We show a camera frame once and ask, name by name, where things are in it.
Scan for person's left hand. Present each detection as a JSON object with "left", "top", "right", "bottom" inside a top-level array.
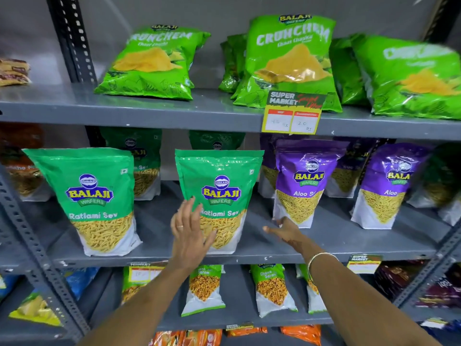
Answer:
[{"left": 170, "top": 196, "right": 218, "bottom": 271}]

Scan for person's right hand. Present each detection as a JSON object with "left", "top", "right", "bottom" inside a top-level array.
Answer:
[{"left": 263, "top": 216, "right": 318, "bottom": 255}]

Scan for grey metal shelf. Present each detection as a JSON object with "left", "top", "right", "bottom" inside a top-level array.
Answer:
[{"left": 0, "top": 0, "right": 461, "bottom": 346}]

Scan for person's right forearm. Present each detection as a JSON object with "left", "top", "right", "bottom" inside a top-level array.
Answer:
[{"left": 308, "top": 254, "right": 442, "bottom": 346}]

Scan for person's left forearm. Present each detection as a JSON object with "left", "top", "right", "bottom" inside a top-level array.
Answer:
[{"left": 79, "top": 261, "right": 202, "bottom": 346}]

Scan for orange snack packet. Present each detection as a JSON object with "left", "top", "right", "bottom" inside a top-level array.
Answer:
[
  {"left": 184, "top": 329, "right": 223, "bottom": 346},
  {"left": 148, "top": 330, "right": 186, "bottom": 346},
  {"left": 280, "top": 324, "right": 322, "bottom": 346},
  {"left": 226, "top": 326, "right": 268, "bottom": 338}
]

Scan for blue snack packet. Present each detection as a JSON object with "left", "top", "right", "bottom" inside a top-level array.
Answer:
[
  {"left": 0, "top": 274, "right": 19, "bottom": 299},
  {"left": 60, "top": 267, "right": 100, "bottom": 302}
]

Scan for dark maroon snack packet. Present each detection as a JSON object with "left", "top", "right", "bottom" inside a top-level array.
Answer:
[
  {"left": 416, "top": 264, "right": 461, "bottom": 309},
  {"left": 374, "top": 260, "right": 426, "bottom": 300}
]

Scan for yellow green snack packet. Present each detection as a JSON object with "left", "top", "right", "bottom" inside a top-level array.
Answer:
[{"left": 8, "top": 289, "right": 62, "bottom": 327}]

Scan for blue snack packets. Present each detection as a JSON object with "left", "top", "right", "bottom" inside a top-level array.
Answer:
[{"left": 419, "top": 317, "right": 461, "bottom": 334}]

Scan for silver bangle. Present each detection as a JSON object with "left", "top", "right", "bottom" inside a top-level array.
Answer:
[{"left": 307, "top": 252, "right": 339, "bottom": 284}]

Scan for small green nut packet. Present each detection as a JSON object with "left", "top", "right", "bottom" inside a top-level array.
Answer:
[
  {"left": 181, "top": 264, "right": 227, "bottom": 318},
  {"left": 121, "top": 265, "right": 168, "bottom": 306},
  {"left": 296, "top": 264, "right": 328, "bottom": 315},
  {"left": 250, "top": 263, "right": 299, "bottom": 319}
]

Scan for grey metal shelving rack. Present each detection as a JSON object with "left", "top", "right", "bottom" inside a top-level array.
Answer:
[
  {"left": 392, "top": 122, "right": 461, "bottom": 346},
  {"left": 0, "top": 0, "right": 98, "bottom": 346}
]

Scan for row of light green chip bags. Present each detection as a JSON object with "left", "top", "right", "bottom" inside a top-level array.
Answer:
[{"left": 93, "top": 14, "right": 461, "bottom": 121}]

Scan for brown biscuit packet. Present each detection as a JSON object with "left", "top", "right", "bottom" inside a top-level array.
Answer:
[
  {"left": 0, "top": 58, "right": 31, "bottom": 74},
  {"left": 0, "top": 71, "right": 32, "bottom": 87}
]

